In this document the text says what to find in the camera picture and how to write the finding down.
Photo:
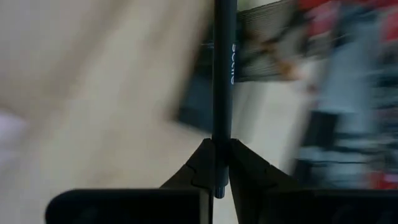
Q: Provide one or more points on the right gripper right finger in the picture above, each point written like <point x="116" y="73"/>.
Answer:
<point x="248" y="174"/>

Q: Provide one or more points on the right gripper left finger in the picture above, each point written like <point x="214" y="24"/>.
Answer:
<point x="199" y="174"/>

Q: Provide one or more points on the black pen with white print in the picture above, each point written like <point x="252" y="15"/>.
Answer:
<point x="224" y="77"/>

